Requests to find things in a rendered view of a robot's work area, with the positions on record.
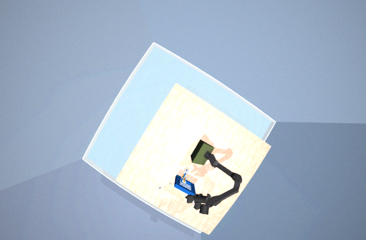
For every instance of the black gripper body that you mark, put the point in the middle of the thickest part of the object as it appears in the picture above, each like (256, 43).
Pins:
(196, 198)

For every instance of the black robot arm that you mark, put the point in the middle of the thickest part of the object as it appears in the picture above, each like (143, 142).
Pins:
(208, 201)

